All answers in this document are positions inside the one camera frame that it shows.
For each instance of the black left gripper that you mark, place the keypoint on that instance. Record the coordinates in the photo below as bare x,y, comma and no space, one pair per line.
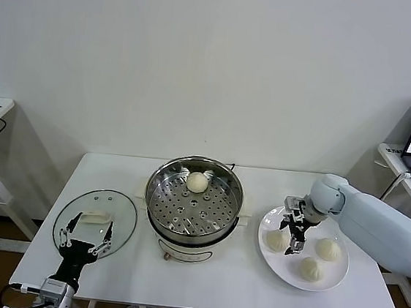
74,259

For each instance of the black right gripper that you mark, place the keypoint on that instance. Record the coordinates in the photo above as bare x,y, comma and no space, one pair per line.
300,227

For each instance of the white steamed baozi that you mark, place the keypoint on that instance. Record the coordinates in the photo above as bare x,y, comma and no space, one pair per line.
312,270
329,249
275,243
197,182

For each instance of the round glass pot lid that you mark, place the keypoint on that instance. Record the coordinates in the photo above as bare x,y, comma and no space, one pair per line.
122,208

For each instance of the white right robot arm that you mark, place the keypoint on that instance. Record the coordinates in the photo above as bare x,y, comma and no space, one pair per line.
368,215

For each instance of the stainless steel steamer basket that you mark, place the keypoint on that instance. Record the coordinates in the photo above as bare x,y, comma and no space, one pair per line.
171,202

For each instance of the white round plate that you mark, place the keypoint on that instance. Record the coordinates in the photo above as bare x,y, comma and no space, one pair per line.
271,261

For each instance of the white electric pot base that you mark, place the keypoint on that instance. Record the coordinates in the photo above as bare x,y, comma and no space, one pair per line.
181,249

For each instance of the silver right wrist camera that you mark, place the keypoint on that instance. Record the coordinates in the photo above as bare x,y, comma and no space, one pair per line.
294,204

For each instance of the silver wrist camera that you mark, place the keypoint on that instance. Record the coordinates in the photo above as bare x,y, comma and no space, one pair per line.
294,204
52,289

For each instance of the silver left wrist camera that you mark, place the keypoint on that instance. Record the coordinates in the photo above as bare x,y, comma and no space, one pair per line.
52,289

